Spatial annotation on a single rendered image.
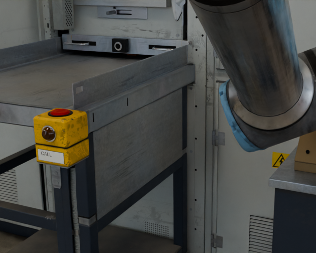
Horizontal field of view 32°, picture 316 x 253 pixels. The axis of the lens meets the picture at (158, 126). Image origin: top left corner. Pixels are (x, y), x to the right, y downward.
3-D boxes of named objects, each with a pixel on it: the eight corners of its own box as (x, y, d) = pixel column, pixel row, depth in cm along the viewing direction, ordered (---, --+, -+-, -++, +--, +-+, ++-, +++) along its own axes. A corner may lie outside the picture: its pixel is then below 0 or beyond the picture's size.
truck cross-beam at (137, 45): (188, 57, 193) (188, 40, 192) (62, 49, 217) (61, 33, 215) (193, 55, 198) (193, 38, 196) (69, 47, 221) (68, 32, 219)
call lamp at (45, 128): (52, 144, 107) (51, 128, 106) (38, 142, 108) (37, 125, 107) (56, 142, 108) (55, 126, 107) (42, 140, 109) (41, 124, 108)
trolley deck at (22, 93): (87, 135, 133) (85, 111, 131) (-92, 109, 160) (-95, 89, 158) (194, 81, 191) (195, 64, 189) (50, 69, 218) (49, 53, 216)
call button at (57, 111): (62, 122, 108) (62, 114, 108) (46, 119, 110) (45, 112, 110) (74, 117, 112) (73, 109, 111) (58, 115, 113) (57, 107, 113)
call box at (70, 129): (67, 169, 108) (64, 120, 105) (35, 163, 112) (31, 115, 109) (90, 156, 115) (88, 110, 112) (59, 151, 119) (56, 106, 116)
